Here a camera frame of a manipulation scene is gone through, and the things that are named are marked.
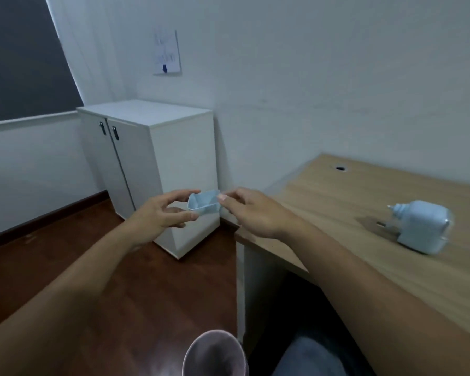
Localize person's right hand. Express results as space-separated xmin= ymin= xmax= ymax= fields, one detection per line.
xmin=217 ymin=187 xmax=300 ymax=240

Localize person's left hand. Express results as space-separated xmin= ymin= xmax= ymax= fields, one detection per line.
xmin=124 ymin=189 xmax=201 ymax=248

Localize small light blue plastic cap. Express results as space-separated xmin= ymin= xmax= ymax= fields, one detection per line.
xmin=187 ymin=189 xmax=222 ymax=215

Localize person's left forearm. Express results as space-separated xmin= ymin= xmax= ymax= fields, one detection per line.
xmin=0 ymin=224 xmax=142 ymax=376

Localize person's right forearm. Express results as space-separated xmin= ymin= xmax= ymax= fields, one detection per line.
xmin=286 ymin=220 xmax=470 ymax=376

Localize white storage cabinet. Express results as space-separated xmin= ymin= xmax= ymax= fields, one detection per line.
xmin=76 ymin=99 xmax=220 ymax=260

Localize grey round cup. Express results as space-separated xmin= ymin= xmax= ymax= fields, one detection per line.
xmin=182 ymin=330 xmax=250 ymax=376

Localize dark brown skirting board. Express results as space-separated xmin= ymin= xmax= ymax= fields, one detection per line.
xmin=0 ymin=190 xmax=110 ymax=253

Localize white window sill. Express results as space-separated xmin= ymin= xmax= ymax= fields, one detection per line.
xmin=0 ymin=109 xmax=80 ymax=133

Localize person's blue trouser leg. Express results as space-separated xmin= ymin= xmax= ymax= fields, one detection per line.
xmin=271 ymin=336 xmax=351 ymax=376

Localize white plastic bottle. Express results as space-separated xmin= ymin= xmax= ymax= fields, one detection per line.
xmin=387 ymin=200 xmax=454 ymax=255

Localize dark window pane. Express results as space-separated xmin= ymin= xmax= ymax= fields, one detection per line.
xmin=0 ymin=0 xmax=85 ymax=124

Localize white paper wall sign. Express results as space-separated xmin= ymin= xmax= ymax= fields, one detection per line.
xmin=153 ymin=30 xmax=182 ymax=77

